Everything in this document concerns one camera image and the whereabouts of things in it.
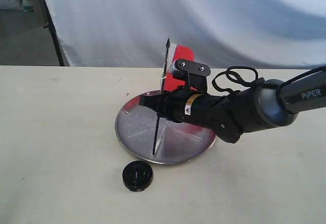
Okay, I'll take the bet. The green and white bag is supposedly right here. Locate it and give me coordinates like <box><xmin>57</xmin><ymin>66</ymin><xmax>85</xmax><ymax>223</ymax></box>
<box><xmin>22</xmin><ymin>0</ymin><xmax>34</xmax><ymax>12</ymax></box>

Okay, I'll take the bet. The round black flag base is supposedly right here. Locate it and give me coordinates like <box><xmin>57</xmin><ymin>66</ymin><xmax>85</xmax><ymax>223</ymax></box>
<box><xmin>122</xmin><ymin>160</ymin><xmax>153</xmax><ymax>192</ymax></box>

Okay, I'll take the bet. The white backdrop cloth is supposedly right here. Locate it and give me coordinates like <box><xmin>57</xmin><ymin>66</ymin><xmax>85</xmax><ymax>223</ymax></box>
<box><xmin>45</xmin><ymin>0</ymin><xmax>325</xmax><ymax>68</ymax></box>

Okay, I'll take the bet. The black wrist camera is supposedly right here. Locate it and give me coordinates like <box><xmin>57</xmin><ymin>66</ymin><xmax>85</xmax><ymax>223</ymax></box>
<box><xmin>168</xmin><ymin>59</ymin><xmax>211</xmax><ymax>93</ymax></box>

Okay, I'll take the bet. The black backdrop stand pole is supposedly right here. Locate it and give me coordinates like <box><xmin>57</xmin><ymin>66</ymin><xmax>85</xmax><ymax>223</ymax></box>
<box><xmin>40</xmin><ymin>0</ymin><xmax>65</xmax><ymax>67</ymax></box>

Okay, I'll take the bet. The black camera cable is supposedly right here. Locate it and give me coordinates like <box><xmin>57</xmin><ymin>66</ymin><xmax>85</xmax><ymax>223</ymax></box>
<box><xmin>211</xmin><ymin>66</ymin><xmax>265</xmax><ymax>99</ymax></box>

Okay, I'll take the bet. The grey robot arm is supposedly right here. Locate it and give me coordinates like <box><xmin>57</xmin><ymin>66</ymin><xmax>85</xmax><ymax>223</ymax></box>
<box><xmin>139</xmin><ymin>66</ymin><xmax>325</xmax><ymax>144</ymax></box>

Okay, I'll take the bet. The round metal plate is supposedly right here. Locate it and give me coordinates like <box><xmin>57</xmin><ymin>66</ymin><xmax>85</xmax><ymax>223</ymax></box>
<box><xmin>115</xmin><ymin>95</ymin><xmax>216</xmax><ymax>165</ymax></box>

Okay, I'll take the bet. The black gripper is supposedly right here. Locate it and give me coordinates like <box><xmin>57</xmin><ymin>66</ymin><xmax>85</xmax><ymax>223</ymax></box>
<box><xmin>139</xmin><ymin>89</ymin><xmax>227</xmax><ymax>128</ymax></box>

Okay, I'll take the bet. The red and white flag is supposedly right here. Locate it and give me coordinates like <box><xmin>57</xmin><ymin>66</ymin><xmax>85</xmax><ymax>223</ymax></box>
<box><xmin>143</xmin><ymin>40</ymin><xmax>201</xmax><ymax>155</ymax></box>

